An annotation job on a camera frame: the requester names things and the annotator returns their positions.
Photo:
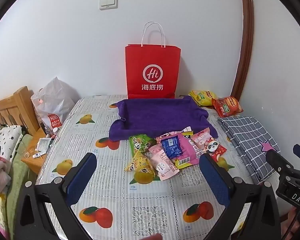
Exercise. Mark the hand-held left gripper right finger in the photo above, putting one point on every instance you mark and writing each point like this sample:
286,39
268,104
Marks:
215,180

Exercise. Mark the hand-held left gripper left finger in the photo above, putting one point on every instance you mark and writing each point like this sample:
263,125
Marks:
81,177

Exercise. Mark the red snack packet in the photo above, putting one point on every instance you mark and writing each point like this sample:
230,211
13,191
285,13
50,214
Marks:
218,154

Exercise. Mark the large pink snack packet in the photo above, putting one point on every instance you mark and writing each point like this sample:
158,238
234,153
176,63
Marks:
187,152

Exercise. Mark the pink panda snack packet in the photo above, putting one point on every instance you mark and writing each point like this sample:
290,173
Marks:
201,137

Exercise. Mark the small pink snack packet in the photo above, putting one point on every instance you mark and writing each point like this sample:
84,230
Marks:
162,166

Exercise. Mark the blue snack packet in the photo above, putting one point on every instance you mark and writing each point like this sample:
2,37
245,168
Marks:
171,146

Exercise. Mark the yellow-green snack packet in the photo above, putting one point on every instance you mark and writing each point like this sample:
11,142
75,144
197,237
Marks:
140,163

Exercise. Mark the long white pink snack packet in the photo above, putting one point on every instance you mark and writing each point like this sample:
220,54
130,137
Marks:
166,135

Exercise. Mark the green snack packet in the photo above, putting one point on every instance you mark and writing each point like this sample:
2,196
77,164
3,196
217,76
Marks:
140,143

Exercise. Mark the grey checked cloth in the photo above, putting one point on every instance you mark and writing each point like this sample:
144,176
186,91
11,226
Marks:
247,140

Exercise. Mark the small white tube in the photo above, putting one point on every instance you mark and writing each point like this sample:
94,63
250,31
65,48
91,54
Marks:
37,155

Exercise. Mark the wooden nightstand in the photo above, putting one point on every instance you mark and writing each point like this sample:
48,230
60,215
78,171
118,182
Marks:
32,165

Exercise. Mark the green blanket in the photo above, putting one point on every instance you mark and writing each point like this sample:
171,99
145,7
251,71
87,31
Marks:
20,172

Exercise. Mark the red chip bag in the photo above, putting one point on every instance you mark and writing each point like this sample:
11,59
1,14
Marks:
227,106

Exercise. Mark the white plastic bag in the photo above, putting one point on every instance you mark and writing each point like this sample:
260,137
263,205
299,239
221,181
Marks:
55,100

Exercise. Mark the white spotted cloth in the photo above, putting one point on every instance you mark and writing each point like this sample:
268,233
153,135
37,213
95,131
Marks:
7,140

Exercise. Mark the yellow chip bag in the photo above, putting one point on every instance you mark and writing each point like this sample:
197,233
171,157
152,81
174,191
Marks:
205,97

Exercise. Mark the purple towel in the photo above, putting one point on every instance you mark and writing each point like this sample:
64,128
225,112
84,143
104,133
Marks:
160,115

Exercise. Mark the wooden headboard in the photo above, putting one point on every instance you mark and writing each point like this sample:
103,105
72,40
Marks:
20,102

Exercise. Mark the red paper bag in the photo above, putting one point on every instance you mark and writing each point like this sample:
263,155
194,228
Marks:
152,62

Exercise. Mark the wooden door frame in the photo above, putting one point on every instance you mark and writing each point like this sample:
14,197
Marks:
247,30

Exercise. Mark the white light switch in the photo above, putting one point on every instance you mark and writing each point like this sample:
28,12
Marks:
108,2

